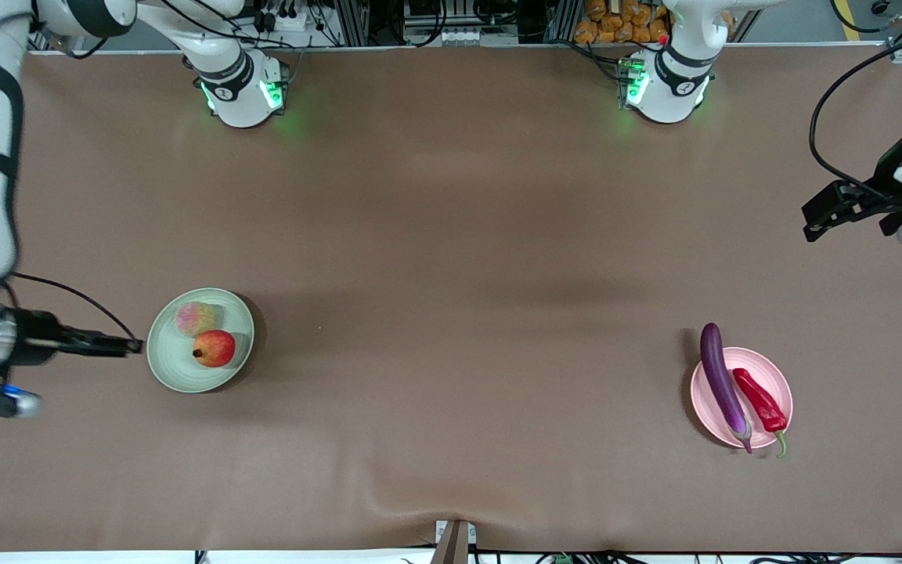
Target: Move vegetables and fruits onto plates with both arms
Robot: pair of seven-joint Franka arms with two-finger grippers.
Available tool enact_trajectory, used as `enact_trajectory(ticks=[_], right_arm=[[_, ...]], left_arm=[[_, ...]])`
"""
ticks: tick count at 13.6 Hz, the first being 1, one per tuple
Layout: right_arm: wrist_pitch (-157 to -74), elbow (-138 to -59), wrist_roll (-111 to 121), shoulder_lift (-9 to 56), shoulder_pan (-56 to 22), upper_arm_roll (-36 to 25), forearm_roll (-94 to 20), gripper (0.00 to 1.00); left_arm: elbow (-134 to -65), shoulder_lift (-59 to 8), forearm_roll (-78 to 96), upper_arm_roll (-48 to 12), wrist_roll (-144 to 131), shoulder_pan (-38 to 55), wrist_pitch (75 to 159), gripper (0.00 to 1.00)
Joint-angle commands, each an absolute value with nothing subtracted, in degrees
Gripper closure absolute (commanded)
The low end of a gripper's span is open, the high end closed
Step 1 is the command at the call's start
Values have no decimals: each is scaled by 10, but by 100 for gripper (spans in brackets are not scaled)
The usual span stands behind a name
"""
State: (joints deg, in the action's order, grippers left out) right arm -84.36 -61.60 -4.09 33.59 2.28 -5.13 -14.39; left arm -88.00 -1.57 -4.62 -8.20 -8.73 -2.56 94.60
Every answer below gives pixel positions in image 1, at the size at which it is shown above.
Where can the purple eggplant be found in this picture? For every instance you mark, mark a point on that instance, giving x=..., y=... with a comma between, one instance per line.
x=721, y=376

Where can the white connector strip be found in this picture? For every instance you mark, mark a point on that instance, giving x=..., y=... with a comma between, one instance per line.
x=468, y=36

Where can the pink yellow peach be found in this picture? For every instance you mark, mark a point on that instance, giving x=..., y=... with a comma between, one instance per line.
x=195, y=317

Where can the brown table cloth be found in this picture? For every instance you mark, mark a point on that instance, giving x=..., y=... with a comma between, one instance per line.
x=420, y=439

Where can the red apple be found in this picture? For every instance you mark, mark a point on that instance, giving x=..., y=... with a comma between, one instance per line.
x=214, y=349

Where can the pink plate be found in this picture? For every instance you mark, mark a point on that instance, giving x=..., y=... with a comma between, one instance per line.
x=772, y=376

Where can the metal bracket at table edge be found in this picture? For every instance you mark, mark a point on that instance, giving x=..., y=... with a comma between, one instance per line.
x=453, y=544

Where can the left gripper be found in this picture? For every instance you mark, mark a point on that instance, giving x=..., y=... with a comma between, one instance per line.
x=888, y=177

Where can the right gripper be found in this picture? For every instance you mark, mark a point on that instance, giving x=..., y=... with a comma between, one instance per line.
x=34, y=336

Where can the pale green plate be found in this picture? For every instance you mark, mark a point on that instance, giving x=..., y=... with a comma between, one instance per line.
x=177, y=364

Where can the bag of orange items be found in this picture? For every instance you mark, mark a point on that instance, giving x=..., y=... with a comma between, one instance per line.
x=615, y=23

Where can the red chili pepper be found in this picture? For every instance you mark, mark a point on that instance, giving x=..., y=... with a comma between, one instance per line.
x=760, y=403

